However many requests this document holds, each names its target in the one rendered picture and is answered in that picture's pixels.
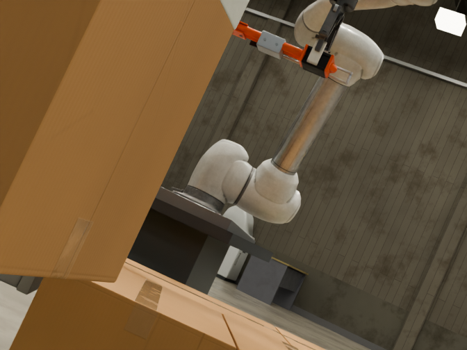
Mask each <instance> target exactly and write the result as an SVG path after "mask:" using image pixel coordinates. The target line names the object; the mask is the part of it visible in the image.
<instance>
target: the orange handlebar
mask: <svg viewBox="0 0 467 350"><path fill-rule="evenodd" d="M232 35H235V36H238V37H240V38H242V39H244V40H246V38H247V39H249V40H252V41H255V42H258V40H259V38H260V36H261V32H260V31H257V30H255V29H253V28H250V27H249V26H248V24H246V23H244V22H241V21H239V24H238V26H237V28H236V29H235V30H233V33H232ZM282 50H284V52H283V54H285V55H287V56H290V57H292V58H295V59H297V60H299V58H300V56H301V54H302V52H303V49H300V48H298V47H295V46H293V45H291V44H288V43H286V42H285V43H283V44H282ZM336 71H337V66H336V65H335V64H334V63H332V64H331V65H330V68H329V73H335V72H336Z"/></svg>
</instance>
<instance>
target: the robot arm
mask: <svg viewBox="0 0 467 350"><path fill-rule="evenodd" d="M437 1H438V0H317V1H315V2H314V3H312V4H311V5H309V6H308V7H307V8H306V9H304V10H303V11H302V12H301V13H300V16H299V17H298V18H297V21H296V22H295V28H294V36H295V39H296V41H297V43H298V44H299V45H300V46H302V47H305V45H306V44H308V45H309V46H311V47H313V48H312V50H311V52H310V54H309V57H308V59H307V62H308V63H311V64H313V65H317V64H318V62H319V59H320V57H321V55H322V53H323V52H326V53H328V54H331V55H334V64H335V65H336V66H338V67H341V68H343V69H346V70H347V71H350V72H353V75H352V77H351V79H350V81H349V83H348V85H346V84H344V83H341V82H339V81H336V80H334V79H332V78H330V77H328V78H323V77H319V79H318V81H317V82H316V84H315V85H314V87H313V89H312V91H311V93H310V95H309V96H308V98H307V99H306V101H305V103H304V105H303V106H302V108H301V110H300V111H299V113H298V115H297V117H296V118H295V120H294V122H293V124H292V125H291V127H290V129H289V130H288V132H287V134H286V136H285V138H284V139H283V141H282V142H281V144H280V146H279V148H278V149H277V151H276V153H275V155H274V156H273V158H271V159H269V160H265V161H263V162H262V163H261V164H260V165H259V166H258V167H257V169H255V168H253V167H252V166H251V165H250V164H249V163H248V162H247V161H248V160H249V157H248V155H247V152H246V150H245V149H244V148H243V147H242V146H241V145H239V144H237V143H235V142H232V141H230V140H220V141H218V142H216V143H215V144H214V145H213V146H212V147H211V148H210V149H209V150H208V151H207V152H206V153H205V154H204V155H203V156H202V157H201V159H200V160H199V162H198V163H197V166H196V168H195V169H194V171H193V173H192V176H191V177H190V180H189V182H188V184H187V186H186V188H185V189H182V190H180V189H178V188H175V187H171V188H170V191H171V192H173V193H175V194H178V195H180V196H182V197H184V198H186V199H188V200H190V201H193V202H195V203H197V204H199V205H201V206H203V207H205V208H208V209H209V210H212V211H213V212H215V213H218V214H220V215H221V212H222V209H223V208H224V205H225V203H226V202H227V203H232V204H233V205H235V206H237V207H239V208H240V209H241V210H244V211H245V212H247V213H249V214H251V215H253V216H255V217H257V218H259V219H262V220H263V221H267V222H271V223H276V224H284V223H288V222H290V221H291V220H292V219H293V218H294V216H295V215H296V214H297V211H298V210H299V209H300V206H301V196H300V193H299V192H298V191H297V190H296V189H297V185H298V183H299V181H298V176H297V170H298V169H299V167H300V165H301V164H302V162H303V160H304V159H305V157H306V155H307V153H308V152H309V150H310V148H311V147H312V145H313V143H314V142H315V140H316V138H317V137H318V135H319V134H320V132H321V130H322V128H323V126H324V125H325V124H326V123H327V120H328V119H329V117H330V116H331V114H332V112H333V111H334V108H335V107H336V105H337V104H338V102H339V101H340V99H341V97H342V96H343V94H344V92H345V91H346V89H347V86H348V87H349V86H351V85H354V84H355V83H356V82H357V81H358V80H359V79H360V78H362V79H369V78H372V77H374V76H375V75H376V74H377V72H378V71H379V68H380V67H381V65H382V62H383V59H384V54H383V53H382V51H381V49H380V48H379V47H378V46H377V45H376V43H375V42H374V41H373V40H372V39H370V38H369V37H368V36H367V35H365V34H364V33H362V32H361V31H358V30H357V29H355V28H353V27H352V26H350V25H347V24H344V23H343V20H344V12H352V11H354V10H367V9H378V8H390V7H393V6H396V5H399V6H407V5H414V4H416V5H418V6H431V5H432V4H435V3H436V2H437Z"/></svg>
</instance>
